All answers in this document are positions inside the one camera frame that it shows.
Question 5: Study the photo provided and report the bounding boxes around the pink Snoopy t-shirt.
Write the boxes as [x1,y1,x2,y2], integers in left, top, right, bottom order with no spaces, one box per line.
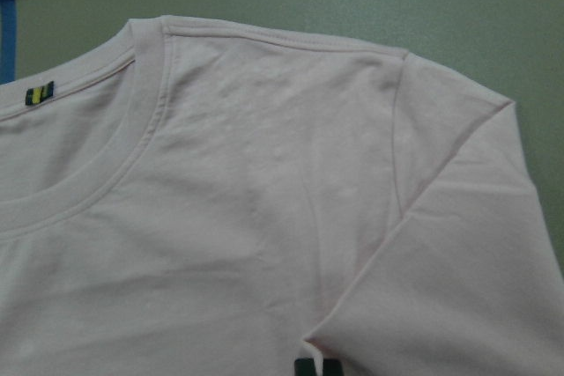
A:
[1,17,563,375]

